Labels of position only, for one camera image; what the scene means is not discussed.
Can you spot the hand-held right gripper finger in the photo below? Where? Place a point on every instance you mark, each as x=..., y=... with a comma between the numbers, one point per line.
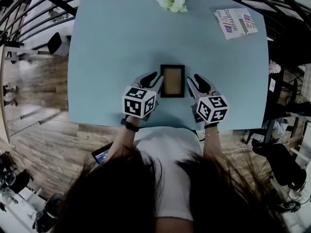
x=193, y=88
x=209, y=86

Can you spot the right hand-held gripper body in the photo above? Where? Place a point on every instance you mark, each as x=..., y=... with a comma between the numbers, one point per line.
x=211, y=108

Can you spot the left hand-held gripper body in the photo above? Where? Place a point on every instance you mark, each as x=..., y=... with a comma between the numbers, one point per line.
x=132, y=104

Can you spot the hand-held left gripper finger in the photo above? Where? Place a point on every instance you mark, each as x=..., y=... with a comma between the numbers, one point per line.
x=159, y=84
x=141, y=79

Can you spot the black picture frame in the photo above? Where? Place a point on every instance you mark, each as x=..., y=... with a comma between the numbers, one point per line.
x=172, y=81

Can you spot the person's right forearm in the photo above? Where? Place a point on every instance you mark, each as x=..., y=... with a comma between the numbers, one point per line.
x=213, y=144

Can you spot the person's left forearm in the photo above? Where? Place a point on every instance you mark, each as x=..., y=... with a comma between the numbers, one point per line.
x=121, y=142

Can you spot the light blue table top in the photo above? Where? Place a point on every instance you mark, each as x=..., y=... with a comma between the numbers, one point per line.
x=109, y=57

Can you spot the black wristband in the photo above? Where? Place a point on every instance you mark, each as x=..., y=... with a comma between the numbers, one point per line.
x=130, y=125

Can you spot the person's white shirt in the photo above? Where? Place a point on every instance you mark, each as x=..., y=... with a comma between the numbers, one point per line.
x=170, y=149

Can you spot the small white card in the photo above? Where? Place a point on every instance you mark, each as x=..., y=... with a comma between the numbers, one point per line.
x=272, y=84

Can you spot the pink toy figure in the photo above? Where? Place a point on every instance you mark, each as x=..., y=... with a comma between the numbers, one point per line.
x=275, y=67

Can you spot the large black chair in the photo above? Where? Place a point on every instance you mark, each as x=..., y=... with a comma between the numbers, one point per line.
x=284, y=164

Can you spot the small black chair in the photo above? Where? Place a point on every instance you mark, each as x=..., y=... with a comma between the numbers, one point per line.
x=54, y=44

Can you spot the black camera equipment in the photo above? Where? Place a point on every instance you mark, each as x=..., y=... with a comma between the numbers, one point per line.
x=19, y=181

